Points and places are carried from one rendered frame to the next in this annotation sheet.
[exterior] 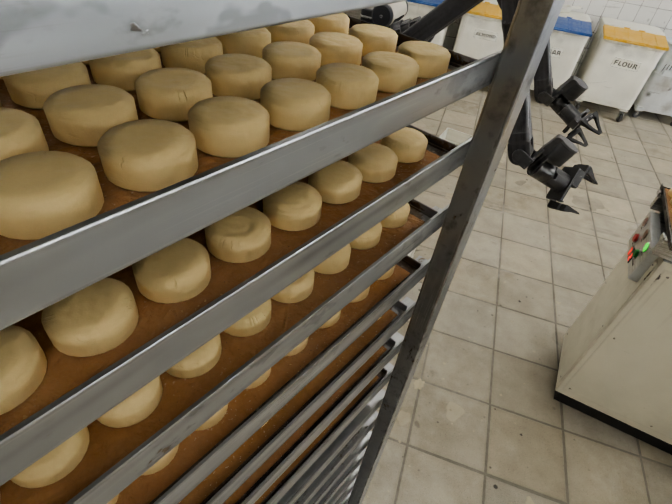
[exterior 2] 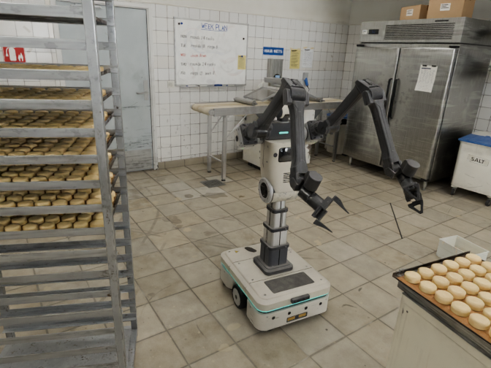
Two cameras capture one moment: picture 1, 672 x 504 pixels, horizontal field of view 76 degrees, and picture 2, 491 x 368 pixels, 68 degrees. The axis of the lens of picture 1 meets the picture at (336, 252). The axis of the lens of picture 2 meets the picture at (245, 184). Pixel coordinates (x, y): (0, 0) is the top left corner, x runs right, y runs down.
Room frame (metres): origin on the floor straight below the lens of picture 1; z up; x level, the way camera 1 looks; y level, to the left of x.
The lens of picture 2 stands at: (-0.11, -1.29, 1.59)
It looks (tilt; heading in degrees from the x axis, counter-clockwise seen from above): 20 degrees down; 42
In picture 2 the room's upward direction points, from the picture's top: 3 degrees clockwise
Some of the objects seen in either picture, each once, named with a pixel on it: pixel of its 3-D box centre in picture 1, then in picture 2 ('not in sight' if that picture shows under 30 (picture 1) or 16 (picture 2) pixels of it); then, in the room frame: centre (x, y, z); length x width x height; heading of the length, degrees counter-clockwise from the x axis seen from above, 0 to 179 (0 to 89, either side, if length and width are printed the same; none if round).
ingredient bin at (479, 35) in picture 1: (481, 43); not in sight; (4.92, -1.21, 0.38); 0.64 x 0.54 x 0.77; 167
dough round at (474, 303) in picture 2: not in sight; (474, 303); (1.04, -1.19, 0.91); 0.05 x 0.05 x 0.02
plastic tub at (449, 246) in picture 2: (458, 147); (461, 253); (3.13, -0.84, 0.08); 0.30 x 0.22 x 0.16; 65
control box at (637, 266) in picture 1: (643, 245); not in sight; (1.21, -1.04, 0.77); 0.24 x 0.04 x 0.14; 157
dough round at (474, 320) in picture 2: not in sight; (478, 321); (0.96, -1.22, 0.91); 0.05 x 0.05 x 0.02
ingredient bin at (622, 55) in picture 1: (613, 70); not in sight; (4.62, -2.48, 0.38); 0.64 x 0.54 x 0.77; 164
